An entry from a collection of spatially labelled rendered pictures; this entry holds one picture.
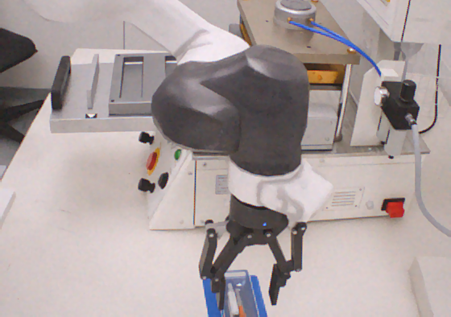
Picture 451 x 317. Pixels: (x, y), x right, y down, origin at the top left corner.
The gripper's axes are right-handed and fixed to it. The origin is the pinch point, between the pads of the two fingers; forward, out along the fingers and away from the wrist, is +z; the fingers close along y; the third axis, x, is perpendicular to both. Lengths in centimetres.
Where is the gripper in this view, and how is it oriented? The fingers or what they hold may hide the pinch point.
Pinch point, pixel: (247, 290)
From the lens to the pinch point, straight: 84.7
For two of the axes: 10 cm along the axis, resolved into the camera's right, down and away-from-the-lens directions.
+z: -0.5, 8.2, 5.7
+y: -9.9, 0.4, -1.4
